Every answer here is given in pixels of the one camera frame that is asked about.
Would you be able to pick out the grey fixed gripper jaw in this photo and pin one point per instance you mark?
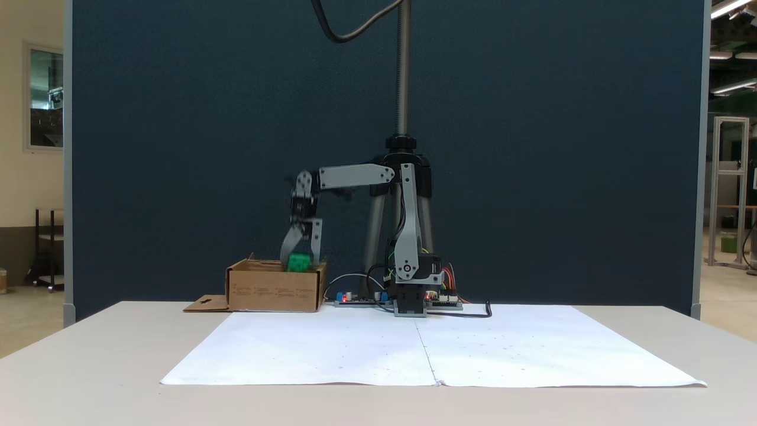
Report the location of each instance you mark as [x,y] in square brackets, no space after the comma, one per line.
[317,236]

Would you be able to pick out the grey pivoting gripper jaw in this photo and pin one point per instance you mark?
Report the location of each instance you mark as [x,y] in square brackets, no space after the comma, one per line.
[291,242]

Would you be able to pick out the green dice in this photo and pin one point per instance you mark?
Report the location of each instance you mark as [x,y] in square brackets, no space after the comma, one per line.
[299,264]

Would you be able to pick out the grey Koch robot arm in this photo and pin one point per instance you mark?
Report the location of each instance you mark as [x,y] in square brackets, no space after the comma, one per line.
[355,176]

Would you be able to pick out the green bin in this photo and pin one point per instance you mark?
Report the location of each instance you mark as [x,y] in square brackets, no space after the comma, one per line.
[728,242]

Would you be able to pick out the brown cardboard box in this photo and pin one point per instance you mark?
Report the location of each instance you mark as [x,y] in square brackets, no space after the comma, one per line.
[272,291]

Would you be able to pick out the blue circuit board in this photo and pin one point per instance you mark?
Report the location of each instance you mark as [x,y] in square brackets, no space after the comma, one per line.
[358,299]

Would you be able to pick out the grey circuit board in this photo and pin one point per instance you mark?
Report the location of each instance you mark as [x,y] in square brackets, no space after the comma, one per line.
[445,303]

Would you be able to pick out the white paper sheet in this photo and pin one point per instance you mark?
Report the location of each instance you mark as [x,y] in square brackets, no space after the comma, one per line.
[473,349]

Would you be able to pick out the dark blue partition panel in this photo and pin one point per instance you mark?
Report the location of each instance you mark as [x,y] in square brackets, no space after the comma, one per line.
[532,148]

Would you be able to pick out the black shelf rack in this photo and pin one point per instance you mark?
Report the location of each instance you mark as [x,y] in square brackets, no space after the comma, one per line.
[47,248]

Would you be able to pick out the black camera tripod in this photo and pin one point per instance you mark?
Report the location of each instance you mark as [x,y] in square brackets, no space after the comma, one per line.
[402,89]

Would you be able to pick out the framed wall window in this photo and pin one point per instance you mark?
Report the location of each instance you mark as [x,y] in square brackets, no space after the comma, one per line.
[46,97]

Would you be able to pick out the aluminium profile frame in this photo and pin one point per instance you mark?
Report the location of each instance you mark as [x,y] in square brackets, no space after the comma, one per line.
[731,148]

